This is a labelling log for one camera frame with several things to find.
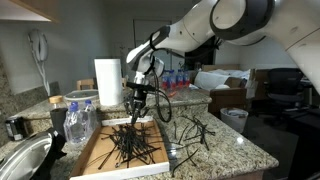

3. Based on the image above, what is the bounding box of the dark office desk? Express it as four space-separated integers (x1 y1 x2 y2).
288 75 320 180

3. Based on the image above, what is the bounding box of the wooden chair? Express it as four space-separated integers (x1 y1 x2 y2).
76 78 98 92

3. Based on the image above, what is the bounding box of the Fiji water bottle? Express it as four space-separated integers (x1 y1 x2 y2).
161 69 170 91
183 69 191 88
176 68 185 88
168 69 177 94

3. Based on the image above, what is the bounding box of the black and white wrist camera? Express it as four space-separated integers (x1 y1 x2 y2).
125 71 158 93

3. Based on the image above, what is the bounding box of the white paper towel roll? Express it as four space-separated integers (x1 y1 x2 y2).
93 58 125 107

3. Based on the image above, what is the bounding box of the black office chair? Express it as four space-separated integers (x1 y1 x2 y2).
264 67 307 108

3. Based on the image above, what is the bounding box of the white trash bin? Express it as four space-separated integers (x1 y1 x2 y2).
219 107 250 134

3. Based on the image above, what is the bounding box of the wooden wall cabinet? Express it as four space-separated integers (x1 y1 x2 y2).
0 0 61 24

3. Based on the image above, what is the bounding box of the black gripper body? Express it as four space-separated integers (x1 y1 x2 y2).
130 89 148 113

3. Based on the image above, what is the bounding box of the white wall phone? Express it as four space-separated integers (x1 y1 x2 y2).
27 29 52 98

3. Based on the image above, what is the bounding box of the pack of small water bottles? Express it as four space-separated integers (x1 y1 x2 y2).
63 99 99 145

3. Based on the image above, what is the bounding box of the white rectangular tray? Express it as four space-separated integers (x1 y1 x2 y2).
69 115 170 180

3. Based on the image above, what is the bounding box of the brown wooden furniture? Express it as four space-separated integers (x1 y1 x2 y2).
201 63 258 116

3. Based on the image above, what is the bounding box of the white plate with dark rim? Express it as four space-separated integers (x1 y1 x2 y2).
63 89 100 103

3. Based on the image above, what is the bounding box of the black cable tie heap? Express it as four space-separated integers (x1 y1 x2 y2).
169 114 217 178
84 121 164 171

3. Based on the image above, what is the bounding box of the black metal canister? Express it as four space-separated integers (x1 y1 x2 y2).
4 116 28 142

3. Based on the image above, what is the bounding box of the jar with wooden lid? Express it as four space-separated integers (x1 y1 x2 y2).
48 95 69 138

